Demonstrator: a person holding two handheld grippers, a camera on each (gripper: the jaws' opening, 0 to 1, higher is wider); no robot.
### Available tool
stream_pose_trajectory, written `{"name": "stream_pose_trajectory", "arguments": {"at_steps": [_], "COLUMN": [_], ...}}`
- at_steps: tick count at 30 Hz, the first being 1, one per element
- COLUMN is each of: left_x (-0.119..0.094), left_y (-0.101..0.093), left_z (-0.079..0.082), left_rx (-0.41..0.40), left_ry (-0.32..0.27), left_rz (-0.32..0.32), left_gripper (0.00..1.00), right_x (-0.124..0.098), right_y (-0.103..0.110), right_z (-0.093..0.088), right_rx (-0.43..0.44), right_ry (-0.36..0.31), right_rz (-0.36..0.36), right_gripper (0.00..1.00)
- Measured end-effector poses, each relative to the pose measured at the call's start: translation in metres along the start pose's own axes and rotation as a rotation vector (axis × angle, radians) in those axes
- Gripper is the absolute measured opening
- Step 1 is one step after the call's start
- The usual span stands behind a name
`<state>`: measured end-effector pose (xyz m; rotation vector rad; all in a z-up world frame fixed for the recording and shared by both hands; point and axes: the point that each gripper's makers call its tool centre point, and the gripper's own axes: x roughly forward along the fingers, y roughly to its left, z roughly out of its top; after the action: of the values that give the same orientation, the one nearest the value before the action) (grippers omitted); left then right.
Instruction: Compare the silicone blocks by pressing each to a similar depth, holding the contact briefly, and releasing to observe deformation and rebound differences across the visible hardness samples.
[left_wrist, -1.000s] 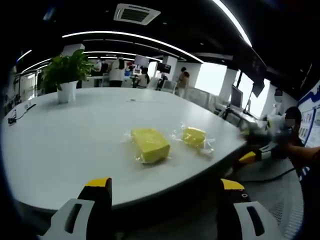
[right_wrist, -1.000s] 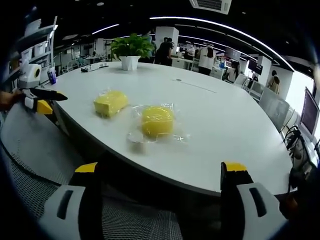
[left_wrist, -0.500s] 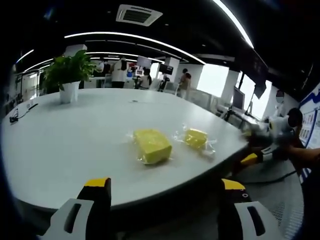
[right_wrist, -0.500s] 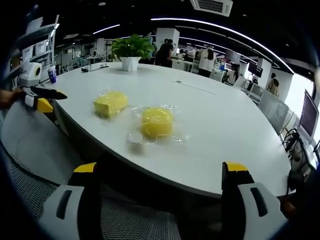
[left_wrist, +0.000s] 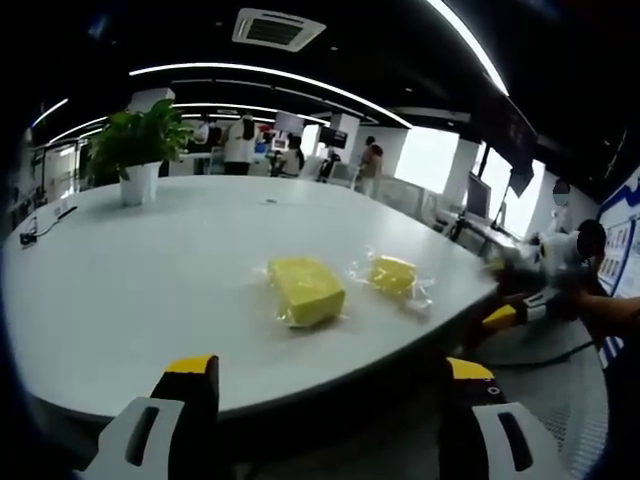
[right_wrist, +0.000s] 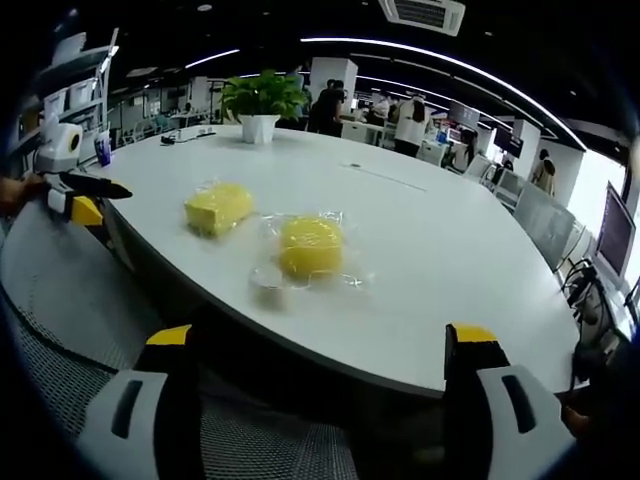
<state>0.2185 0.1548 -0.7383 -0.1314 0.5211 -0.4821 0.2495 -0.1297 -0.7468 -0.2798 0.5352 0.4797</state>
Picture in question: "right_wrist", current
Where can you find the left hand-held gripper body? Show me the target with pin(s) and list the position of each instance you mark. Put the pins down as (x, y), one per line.
(60, 145)

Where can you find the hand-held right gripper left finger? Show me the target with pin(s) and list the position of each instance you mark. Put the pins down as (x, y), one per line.
(145, 420)

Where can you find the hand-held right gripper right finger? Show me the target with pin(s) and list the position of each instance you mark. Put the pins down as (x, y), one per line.
(500, 415)

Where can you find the rectangular yellow silicone block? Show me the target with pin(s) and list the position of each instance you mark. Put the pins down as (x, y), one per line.
(220, 207)

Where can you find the rounded yellow silicone block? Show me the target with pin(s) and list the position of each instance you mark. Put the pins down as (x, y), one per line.
(310, 247)

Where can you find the person's left hand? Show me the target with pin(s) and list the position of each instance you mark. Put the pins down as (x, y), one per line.
(17, 192)

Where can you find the blue cup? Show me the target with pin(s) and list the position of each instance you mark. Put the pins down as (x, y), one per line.
(104, 150)

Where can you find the white storage shelf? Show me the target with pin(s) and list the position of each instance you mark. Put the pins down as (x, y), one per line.
(75, 95)

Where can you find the small dark device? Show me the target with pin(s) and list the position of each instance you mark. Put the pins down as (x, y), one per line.
(170, 139)

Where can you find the grey mesh chair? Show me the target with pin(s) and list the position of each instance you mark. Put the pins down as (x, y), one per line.
(65, 310)

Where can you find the white power strip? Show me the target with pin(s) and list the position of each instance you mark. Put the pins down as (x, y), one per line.
(204, 132)

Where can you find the green potted plant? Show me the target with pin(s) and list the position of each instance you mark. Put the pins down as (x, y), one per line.
(262, 100)

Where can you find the computer monitor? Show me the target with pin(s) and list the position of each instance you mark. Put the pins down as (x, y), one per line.
(614, 235)

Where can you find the ceiling air conditioner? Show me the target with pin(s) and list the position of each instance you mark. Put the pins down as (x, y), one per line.
(422, 14)

